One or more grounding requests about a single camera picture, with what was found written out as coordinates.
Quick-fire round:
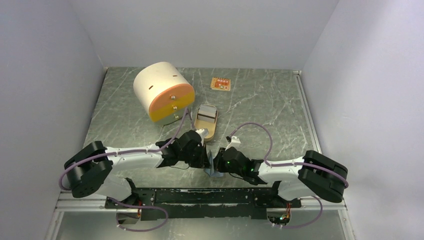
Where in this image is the gold oval tray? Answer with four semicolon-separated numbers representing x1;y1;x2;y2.
194;110;218;142

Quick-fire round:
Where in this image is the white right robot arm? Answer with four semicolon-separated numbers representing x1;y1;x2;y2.
213;147;349;207

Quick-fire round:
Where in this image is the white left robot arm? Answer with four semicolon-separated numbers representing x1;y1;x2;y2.
59;128;210;208

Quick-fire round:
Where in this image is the cream cylindrical drawer box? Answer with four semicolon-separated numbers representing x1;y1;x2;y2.
133;61;195;126

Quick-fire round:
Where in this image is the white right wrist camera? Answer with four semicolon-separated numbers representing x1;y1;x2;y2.
225;136;241;150

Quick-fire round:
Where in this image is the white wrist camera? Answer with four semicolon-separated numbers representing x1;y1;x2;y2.
195;128;209;141
225;136;241;150

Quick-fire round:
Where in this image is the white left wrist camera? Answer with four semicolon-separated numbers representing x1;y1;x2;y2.
195;128;209;141

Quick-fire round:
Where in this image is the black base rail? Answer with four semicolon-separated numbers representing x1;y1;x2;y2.
104;187;302;220

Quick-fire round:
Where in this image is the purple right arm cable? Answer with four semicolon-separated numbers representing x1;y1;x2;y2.
228;122;350;189

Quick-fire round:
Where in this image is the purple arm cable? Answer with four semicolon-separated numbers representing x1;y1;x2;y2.
58;107;197;191
228;122;350;189

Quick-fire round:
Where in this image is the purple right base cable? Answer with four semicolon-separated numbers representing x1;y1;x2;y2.
269;195;324;230

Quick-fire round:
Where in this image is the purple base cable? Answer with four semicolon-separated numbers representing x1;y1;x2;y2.
105;197;169;233
269;195;324;230

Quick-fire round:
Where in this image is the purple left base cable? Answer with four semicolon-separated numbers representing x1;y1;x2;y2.
105;197;169;233

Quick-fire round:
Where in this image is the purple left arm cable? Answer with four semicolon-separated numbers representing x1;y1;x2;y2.
58;107;197;191

